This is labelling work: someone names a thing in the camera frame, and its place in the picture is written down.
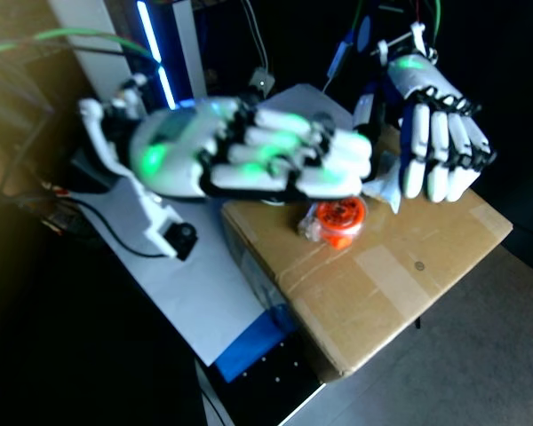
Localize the small red object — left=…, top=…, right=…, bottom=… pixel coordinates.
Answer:
left=296, top=196, right=369, bottom=250

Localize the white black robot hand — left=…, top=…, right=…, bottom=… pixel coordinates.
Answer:
left=354, top=52, right=499, bottom=205
left=127, top=94, right=375, bottom=205

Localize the blue plastic bag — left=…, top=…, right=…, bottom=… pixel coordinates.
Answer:
left=361, top=149, right=406, bottom=216

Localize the green cable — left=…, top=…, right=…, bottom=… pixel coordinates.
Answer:
left=0, top=27, right=159, bottom=61

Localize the small grey adapter box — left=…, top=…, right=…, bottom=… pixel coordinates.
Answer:
left=247, top=66, right=277, bottom=95

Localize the brown cluttered side shelf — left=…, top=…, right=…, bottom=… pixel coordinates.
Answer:
left=0, top=0, right=88, bottom=239

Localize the robot body column blue light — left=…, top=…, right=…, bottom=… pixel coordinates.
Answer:
left=48, top=0, right=212, bottom=112

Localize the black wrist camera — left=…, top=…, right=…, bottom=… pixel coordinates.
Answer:
left=163, top=220, right=201, bottom=262

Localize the white hanging cable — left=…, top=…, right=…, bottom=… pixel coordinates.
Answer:
left=241, top=0, right=270, bottom=68

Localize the large brown cardboard box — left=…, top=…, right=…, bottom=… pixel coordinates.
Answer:
left=220, top=122, right=515, bottom=383

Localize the black metal base plate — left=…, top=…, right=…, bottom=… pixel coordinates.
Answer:
left=203, top=333, right=329, bottom=426

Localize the black camera cable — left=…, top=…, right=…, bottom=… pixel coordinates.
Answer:
left=68, top=197, right=172, bottom=259

